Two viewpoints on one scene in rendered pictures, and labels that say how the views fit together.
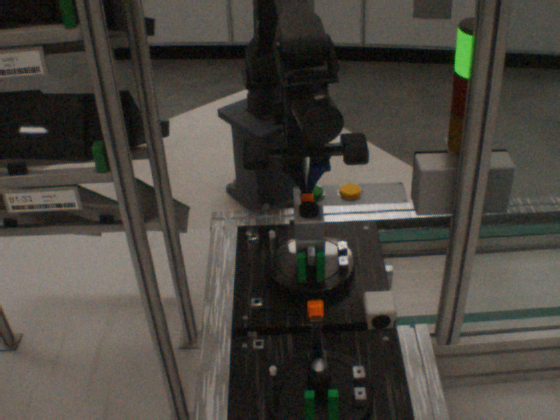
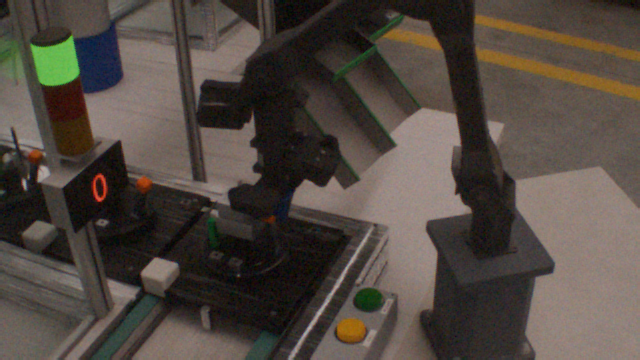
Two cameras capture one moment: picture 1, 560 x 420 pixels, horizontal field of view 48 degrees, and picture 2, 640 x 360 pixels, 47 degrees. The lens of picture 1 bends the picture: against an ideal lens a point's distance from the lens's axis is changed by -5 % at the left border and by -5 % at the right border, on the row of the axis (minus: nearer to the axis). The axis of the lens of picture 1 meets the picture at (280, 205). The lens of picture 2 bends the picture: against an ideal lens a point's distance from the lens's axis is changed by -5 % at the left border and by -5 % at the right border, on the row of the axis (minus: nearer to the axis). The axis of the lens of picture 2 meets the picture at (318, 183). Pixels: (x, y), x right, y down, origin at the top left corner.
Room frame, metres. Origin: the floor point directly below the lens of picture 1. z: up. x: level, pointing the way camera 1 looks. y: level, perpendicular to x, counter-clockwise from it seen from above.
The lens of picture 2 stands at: (1.28, -0.85, 1.75)
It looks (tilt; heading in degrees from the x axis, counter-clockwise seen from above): 35 degrees down; 114
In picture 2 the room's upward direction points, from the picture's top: 2 degrees counter-clockwise
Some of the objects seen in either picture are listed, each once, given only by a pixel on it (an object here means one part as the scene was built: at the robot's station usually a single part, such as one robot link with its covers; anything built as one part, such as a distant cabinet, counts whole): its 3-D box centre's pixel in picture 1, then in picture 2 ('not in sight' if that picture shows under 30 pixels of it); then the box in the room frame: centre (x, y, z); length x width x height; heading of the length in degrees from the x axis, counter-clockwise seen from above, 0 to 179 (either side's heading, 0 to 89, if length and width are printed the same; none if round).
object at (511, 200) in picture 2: (267, 69); (492, 192); (1.15, 0.01, 1.15); 0.09 x 0.07 x 0.06; 101
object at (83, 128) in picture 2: (469, 128); (71, 129); (0.66, -0.23, 1.28); 0.05 x 0.05 x 0.05
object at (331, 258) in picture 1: (310, 265); (244, 251); (0.79, -0.04, 0.98); 0.14 x 0.14 x 0.02
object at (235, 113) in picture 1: (270, 153); (482, 293); (1.16, 0.02, 0.96); 0.15 x 0.15 x 0.20; 35
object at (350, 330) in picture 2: (350, 193); (351, 331); (1.00, -0.13, 0.96); 0.04 x 0.04 x 0.02
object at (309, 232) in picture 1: (309, 229); (233, 209); (0.77, -0.04, 1.06); 0.08 x 0.04 x 0.07; 179
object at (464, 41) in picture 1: (478, 50); (55, 58); (0.66, -0.23, 1.38); 0.05 x 0.05 x 0.05
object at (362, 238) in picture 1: (310, 274); (245, 260); (0.79, -0.04, 0.96); 0.24 x 0.24 x 0.02; 89
